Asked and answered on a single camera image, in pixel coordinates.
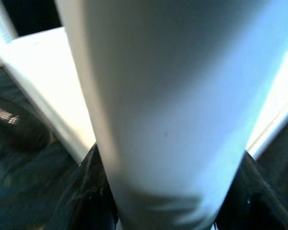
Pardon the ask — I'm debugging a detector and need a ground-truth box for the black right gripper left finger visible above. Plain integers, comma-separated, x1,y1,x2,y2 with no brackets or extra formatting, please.
62,141,120,230

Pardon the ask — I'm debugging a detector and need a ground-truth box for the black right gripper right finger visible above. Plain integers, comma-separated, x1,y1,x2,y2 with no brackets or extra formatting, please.
216,151,288,230

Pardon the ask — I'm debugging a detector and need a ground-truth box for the black plastic table cover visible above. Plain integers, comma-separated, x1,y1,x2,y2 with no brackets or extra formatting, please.
0,64,288,230

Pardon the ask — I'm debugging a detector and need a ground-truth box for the white plastic table leg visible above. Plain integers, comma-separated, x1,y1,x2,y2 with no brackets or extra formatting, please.
0,0,18,46
54,0,288,230

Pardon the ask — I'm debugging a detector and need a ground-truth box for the white plastic table top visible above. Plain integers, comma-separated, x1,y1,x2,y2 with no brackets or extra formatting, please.
0,25,288,165

